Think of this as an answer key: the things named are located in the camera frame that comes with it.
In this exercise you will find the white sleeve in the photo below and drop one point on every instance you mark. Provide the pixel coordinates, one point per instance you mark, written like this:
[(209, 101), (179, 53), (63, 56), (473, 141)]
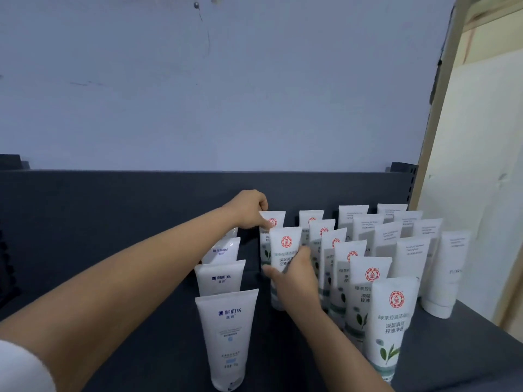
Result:
[(22, 369)]

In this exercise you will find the person's left thumb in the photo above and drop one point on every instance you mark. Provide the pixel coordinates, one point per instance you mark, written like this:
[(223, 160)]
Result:
[(258, 222)]

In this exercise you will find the person's right thumb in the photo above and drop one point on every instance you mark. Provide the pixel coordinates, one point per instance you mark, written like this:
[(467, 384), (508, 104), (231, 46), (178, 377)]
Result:
[(271, 273)]

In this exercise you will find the person's left hand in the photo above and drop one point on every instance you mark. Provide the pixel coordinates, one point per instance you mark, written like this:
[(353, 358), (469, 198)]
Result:
[(245, 210)]

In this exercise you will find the person's right hand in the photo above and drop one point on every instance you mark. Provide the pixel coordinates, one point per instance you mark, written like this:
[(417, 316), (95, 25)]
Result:
[(296, 289)]

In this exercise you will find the group of grey text tubes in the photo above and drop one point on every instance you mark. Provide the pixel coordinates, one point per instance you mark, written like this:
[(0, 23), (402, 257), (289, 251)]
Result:
[(443, 281)]

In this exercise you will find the white red-logo cleanser tube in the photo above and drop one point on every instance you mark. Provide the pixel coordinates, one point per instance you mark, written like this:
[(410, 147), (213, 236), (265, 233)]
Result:
[(274, 219), (286, 240)]

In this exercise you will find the black shelf upright post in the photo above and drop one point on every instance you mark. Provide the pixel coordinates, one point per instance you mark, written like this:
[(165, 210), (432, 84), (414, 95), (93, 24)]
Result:
[(404, 183), (10, 162)]

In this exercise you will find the wooden door frame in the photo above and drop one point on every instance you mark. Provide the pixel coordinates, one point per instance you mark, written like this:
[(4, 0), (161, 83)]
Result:
[(439, 97)]

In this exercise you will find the row of green leaf tubes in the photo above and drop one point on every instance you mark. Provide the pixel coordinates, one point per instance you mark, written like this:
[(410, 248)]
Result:
[(392, 322)]

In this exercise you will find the person's right forearm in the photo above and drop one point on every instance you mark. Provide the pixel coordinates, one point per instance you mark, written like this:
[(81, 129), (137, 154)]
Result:
[(339, 351)]

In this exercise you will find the white blue-print tube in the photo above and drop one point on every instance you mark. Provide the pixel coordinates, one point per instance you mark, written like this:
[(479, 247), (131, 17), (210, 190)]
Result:
[(232, 233), (222, 251), (226, 334), (220, 277)]

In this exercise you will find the person's left forearm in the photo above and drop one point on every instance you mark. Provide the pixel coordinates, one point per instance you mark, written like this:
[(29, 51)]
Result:
[(122, 289)]

